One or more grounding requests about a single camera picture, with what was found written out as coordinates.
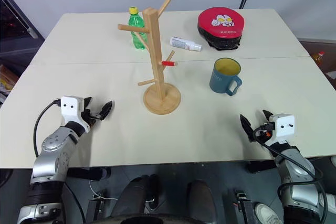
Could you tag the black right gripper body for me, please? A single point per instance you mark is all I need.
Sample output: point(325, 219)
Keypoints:
point(266, 132)

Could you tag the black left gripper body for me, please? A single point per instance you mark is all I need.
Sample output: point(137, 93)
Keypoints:
point(90, 118)

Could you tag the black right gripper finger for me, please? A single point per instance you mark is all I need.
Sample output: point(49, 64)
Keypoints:
point(268, 117)
point(248, 129)

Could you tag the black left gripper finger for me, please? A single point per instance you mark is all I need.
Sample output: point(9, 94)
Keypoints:
point(107, 110)
point(87, 102)

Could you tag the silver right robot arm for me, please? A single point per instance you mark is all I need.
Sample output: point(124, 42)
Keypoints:
point(296, 171)

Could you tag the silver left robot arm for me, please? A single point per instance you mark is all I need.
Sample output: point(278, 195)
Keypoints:
point(50, 155)

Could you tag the wooden mug tree stand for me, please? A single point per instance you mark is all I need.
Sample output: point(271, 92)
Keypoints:
point(153, 51)

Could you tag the black table support bar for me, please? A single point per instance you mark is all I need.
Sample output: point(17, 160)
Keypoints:
point(260, 166)

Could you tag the blue mug with yellow inside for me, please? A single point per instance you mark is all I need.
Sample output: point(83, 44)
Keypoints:
point(220, 79)

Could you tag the orange bottle with red cap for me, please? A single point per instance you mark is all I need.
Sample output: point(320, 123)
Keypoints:
point(319, 58)

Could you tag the white shoe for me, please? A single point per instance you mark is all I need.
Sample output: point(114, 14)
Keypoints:
point(267, 213)

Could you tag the stack of papers and boxes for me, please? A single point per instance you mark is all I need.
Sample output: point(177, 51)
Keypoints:
point(6, 82)

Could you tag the dark rounded shape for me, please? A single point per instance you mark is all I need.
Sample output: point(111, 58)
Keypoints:
point(136, 197)

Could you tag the green plastic bottle yellow cap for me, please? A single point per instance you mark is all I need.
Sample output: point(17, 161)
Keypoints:
point(136, 22)

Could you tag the white plastic tube bottle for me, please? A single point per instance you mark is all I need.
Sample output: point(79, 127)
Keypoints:
point(183, 43)

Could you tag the dark framed panel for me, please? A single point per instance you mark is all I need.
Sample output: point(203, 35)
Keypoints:
point(15, 30)

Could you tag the red and black boxing pad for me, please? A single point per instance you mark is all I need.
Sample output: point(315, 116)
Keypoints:
point(221, 22)

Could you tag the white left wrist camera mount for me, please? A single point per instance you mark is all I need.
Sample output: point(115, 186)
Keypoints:
point(69, 108)

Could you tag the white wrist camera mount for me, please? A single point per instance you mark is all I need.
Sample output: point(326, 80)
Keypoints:
point(284, 127)
point(69, 108)

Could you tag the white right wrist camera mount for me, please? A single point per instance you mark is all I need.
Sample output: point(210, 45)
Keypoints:
point(284, 127)

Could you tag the black floor clamp bracket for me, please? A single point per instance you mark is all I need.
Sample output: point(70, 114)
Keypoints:
point(245, 205)
point(94, 208)

